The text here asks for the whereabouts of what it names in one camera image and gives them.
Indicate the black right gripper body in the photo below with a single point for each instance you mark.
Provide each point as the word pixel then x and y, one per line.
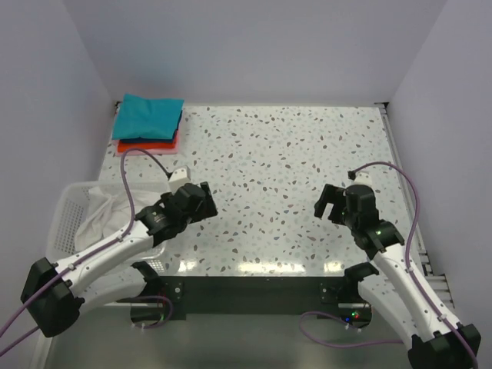
pixel 330 204

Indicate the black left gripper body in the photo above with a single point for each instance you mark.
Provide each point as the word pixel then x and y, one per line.
pixel 207 201

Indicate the white t-shirt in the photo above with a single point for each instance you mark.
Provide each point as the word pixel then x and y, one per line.
pixel 107 212

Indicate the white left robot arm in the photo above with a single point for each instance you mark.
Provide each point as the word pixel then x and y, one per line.
pixel 55 292

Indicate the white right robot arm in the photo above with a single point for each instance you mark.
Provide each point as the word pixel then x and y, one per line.
pixel 393 285

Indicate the pink folded t-shirt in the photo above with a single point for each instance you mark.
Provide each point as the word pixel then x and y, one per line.
pixel 153 152

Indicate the orange folded t-shirt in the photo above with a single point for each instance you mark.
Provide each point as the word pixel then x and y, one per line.
pixel 146 146

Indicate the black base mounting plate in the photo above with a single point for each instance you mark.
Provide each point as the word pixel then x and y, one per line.
pixel 182 296

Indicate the teal folded t-shirt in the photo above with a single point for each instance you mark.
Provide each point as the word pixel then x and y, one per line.
pixel 140 117

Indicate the white plastic basket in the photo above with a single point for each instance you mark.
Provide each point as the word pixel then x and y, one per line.
pixel 72 210

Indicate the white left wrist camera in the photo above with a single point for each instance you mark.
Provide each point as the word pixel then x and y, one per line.
pixel 179 177

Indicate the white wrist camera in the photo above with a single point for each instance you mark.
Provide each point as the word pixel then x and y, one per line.
pixel 179 177
pixel 360 178

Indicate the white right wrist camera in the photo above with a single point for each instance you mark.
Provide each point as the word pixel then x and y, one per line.
pixel 360 178

